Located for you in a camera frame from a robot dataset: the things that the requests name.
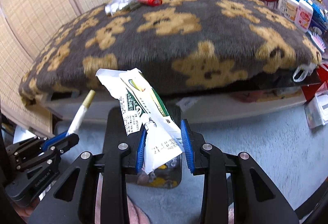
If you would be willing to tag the white bottle red label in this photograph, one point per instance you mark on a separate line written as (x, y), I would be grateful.
(303, 16)

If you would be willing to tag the bear print blanket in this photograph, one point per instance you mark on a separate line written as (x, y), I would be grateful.
(166, 42)

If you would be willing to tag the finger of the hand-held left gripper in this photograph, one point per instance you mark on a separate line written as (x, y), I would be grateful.
(55, 141)
(25, 147)

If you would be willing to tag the white box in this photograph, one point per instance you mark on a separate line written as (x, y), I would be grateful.
(319, 111)

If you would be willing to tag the blue box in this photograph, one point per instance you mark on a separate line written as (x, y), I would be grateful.
(319, 15)

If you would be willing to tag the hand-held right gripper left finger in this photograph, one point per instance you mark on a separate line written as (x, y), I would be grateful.
(141, 149)

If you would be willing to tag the small cream bottle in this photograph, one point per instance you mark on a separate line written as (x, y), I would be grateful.
(284, 1)

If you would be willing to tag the pink fuzzy cloth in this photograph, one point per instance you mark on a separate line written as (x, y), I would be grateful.
(138, 211)

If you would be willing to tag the red box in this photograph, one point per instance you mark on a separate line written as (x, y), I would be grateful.
(311, 90)

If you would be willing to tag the pink hairbrush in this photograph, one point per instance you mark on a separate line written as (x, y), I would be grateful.
(317, 42)

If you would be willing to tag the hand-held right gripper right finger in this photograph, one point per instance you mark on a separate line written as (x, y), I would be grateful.
(187, 147)

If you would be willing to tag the white green wrapper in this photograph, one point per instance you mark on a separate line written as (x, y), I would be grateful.
(143, 111)

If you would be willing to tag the white pen with gold cap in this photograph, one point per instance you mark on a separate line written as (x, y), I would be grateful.
(79, 116)

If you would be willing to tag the large cream bottle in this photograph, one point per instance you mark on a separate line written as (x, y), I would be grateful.
(291, 10)

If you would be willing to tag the bamboo folding screen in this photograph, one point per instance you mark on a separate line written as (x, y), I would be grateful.
(33, 8)

